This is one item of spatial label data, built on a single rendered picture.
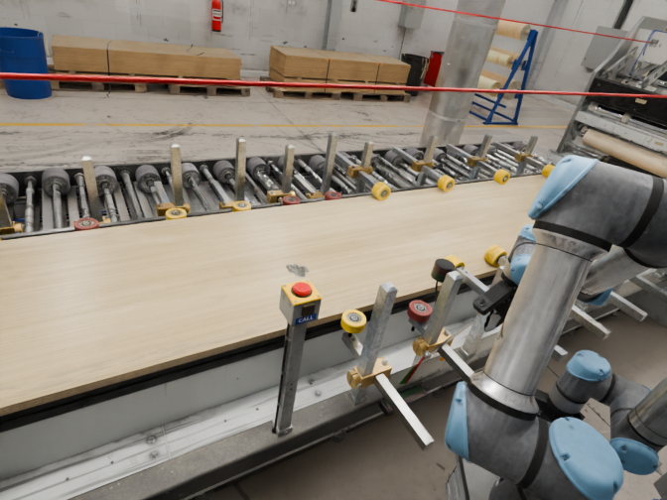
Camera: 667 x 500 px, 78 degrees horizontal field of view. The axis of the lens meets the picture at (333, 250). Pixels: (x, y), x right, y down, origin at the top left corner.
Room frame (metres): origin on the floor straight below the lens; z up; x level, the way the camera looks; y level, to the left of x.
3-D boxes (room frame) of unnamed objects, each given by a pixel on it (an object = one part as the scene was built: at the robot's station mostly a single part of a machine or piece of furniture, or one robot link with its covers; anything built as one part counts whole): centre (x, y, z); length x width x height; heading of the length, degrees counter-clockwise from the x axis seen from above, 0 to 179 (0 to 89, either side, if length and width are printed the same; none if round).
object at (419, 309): (1.12, -0.33, 0.85); 0.08 x 0.08 x 0.11
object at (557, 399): (0.71, -0.63, 1.05); 0.08 x 0.08 x 0.05
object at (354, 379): (0.87, -0.18, 0.81); 0.14 x 0.06 x 0.05; 125
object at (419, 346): (1.02, -0.38, 0.85); 0.14 x 0.06 x 0.05; 125
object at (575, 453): (0.41, -0.44, 1.21); 0.13 x 0.12 x 0.14; 70
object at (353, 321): (1.00, -0.11, 0.85); 0.08 x 0.08 x 0.11
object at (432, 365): (0.97, -0.35, 0.75); 0.26 x 0.01 x 0.10; 125
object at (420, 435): (0.84, -0.22, 0.81); 0.44 x 0.03 x 0.04; 35
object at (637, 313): (1.45, -1.02, 0.95); 0.50 x 0.04 x 0.04; 35
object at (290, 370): (0.71, 0.05, 0.93); 0.05 x 0.05 x 0.45; 35
